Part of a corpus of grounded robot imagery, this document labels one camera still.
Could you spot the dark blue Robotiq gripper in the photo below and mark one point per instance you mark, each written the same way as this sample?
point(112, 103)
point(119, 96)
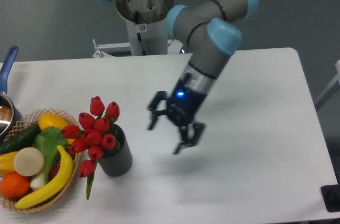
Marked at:
point(182, 106)

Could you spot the red tulip bouquet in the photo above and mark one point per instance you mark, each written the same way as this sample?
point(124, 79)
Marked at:
point(96, 135)

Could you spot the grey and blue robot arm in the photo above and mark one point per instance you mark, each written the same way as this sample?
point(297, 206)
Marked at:
point(207, 30)

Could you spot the dark grey ribbed vase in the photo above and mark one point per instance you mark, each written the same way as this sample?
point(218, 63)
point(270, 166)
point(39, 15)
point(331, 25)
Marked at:
point(117, 162)

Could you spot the yellow banana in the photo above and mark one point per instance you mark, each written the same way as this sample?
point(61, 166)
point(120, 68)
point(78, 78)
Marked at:
point(53, 187)

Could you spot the yellow squash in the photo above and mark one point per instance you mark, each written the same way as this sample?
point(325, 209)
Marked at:
point(53, 120)

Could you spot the red radish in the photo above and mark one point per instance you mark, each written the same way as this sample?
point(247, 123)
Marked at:
point(56, 167)

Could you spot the green bok choy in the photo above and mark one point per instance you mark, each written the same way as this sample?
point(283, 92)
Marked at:
point(46, 142)

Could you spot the woven wicker basket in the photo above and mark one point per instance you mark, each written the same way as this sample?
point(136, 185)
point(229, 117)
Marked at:
point(24, 122)

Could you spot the round beige disc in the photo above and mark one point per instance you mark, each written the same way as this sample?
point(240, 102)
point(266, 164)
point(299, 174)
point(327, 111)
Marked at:
point(28, 161)

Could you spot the green cucumber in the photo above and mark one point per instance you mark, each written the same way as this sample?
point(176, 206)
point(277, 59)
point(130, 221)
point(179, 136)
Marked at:
point(20, 140)

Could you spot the yellow bell pepper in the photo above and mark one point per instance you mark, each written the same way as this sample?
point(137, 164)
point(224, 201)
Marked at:
point(6, 163)

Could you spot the orange fruit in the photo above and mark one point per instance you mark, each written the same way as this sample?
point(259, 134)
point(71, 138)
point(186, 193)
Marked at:
point(15, 186)

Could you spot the black device at table edge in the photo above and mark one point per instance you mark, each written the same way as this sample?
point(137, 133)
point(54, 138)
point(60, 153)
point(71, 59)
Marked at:
point(330, 195)

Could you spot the blue handled saucepan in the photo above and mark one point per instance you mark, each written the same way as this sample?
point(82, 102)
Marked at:
point(9, 113)

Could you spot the white frame at right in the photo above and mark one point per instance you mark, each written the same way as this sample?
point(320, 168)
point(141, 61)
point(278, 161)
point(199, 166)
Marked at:
point(329, 90)

